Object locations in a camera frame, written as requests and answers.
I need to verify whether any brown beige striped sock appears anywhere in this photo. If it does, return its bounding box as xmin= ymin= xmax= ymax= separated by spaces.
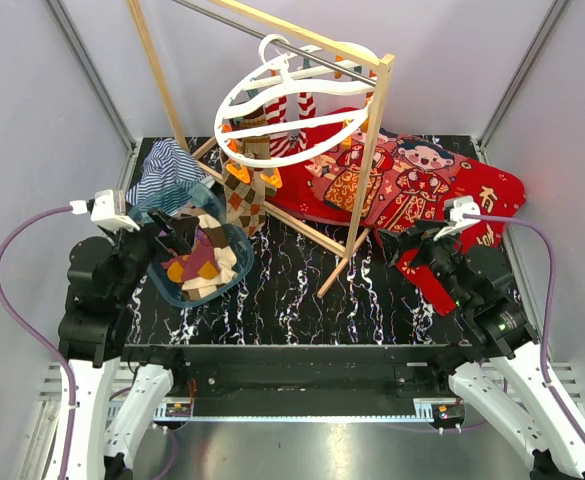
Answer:
xmin=236 ymin=107 xmax=273 ymax=161

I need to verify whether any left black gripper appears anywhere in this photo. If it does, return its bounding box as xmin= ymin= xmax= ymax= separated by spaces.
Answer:
xmin=104 ymin=206 xmax=200 ymax=301

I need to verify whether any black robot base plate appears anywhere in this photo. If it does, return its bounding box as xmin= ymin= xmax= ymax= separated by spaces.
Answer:
xmin=123 ymin=345 xmax=456 ymax=421

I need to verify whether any blue plastic basket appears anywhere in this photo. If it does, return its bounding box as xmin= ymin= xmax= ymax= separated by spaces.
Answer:
xmin=130 ymin=184 xmax=254 ymax=308

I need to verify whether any metal hanging rod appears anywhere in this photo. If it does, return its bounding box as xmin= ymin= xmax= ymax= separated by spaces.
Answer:
xmin=173 ymin=0 xmax=376 ymax=87

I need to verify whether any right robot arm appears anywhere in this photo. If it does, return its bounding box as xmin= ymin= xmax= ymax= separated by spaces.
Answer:
xmin=379 ymin=214 xmax=585 ymax=479

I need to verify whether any wooden clothes rack frame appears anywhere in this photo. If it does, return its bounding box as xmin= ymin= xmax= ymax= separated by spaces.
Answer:
xmin=126 ymin=0 xmax=396 ymax=299

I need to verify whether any white round sock hanger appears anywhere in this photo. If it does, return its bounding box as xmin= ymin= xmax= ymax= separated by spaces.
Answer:
xmin=213 ymin=34 xmax=376 ymax=169

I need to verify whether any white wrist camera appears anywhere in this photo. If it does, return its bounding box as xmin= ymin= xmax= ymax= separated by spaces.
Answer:
xmin=434 ymin=195 xmax=480 ymax=241
xmin=69 ymin=189 xmax=140 ymax=233

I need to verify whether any blue striped cloth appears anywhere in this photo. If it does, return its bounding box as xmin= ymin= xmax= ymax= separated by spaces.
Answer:
xmin=125 ymin=138 xmax=214 ymax=213

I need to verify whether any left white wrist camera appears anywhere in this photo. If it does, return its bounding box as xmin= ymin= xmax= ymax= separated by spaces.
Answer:
xmin=69 ymin=189 xmax=140 ymax=233

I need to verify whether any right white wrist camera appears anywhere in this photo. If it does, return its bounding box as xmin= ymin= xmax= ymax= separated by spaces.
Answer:
xmin=434 ymin=195 xmax=480 ymax=241

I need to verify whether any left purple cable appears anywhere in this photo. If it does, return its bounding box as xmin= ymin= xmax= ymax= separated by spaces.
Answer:
xmin=0 ymin=205 xmax=81 ymax=480

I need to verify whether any red white striped sock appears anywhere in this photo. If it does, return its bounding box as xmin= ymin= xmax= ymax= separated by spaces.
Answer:
xmin=291 ymin=92 xmax=318 ymax=154
xmin=264 ymin=97 xmax=291 ymax=159

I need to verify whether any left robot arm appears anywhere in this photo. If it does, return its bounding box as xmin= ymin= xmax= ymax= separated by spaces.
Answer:
xmin=45 ymin=209 xmax=196 ymax=479

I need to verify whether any red cartoon blanket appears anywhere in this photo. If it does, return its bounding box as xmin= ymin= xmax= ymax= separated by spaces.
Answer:
xmin=266 ymin=107 xmax=527 ymax=317

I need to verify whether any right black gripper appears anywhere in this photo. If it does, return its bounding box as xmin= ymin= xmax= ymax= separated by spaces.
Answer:
xmin=375 ymin=219 xmax=471 ymax=310

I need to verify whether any orange clothes peg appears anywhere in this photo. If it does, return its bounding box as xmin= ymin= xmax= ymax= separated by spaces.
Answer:
xmin=260 ymin=167 xmax=283 ymax=189
xmin=225 ymin=161 xmax=251 ymax=184

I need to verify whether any pile of socks in basket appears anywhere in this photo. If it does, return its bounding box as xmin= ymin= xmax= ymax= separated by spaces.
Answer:
xmin=161 ymin=209 xmax=237 ymax=302

